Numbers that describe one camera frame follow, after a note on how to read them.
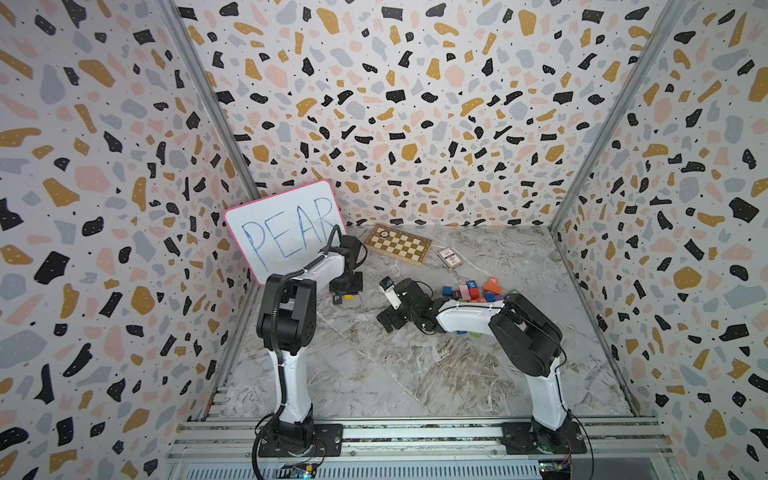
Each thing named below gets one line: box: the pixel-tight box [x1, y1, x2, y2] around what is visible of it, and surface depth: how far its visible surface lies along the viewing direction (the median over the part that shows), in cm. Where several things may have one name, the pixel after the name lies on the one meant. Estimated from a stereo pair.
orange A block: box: [483, 277, 503, 295], surface depth 106 cm
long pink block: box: [459, 285, 471, 301], surface depth 103 cm
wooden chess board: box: [365, 223, 433, 267], surface depth 115 cm
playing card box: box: [436, 247, 464, 269], surface depth 114 cm
